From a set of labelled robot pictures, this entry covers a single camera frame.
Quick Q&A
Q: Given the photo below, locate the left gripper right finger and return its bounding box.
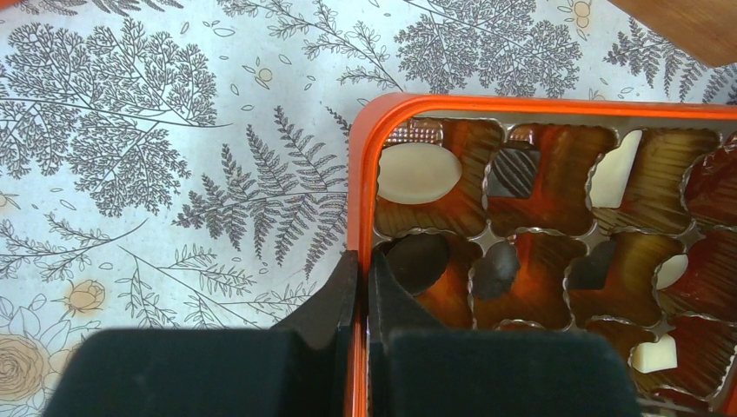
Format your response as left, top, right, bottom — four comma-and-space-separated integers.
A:
367, 251, 641, 416

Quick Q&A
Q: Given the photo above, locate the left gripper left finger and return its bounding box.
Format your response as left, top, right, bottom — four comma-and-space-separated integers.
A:
45, 251, 359, 416

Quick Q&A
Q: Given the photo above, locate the orange chocolate box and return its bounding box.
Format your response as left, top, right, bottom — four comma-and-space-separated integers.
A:
348, 93, 736, 416

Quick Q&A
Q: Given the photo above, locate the white chocolate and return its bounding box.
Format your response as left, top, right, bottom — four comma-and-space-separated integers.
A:
589, 130, 643, 209
631, 334, 678, 374
377, 142, 462, 205
655, 254, 688, 290

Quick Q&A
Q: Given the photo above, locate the dark chocolate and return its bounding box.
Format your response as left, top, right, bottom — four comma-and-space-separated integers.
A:
486, 148, 541, 199

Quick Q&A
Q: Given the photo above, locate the floral table mat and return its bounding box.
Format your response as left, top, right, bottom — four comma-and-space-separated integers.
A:
1, 1, 736, 416

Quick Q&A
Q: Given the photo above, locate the wooden compartment organizer tray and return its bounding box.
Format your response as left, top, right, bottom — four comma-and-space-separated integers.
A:
610, 0, 736, 68

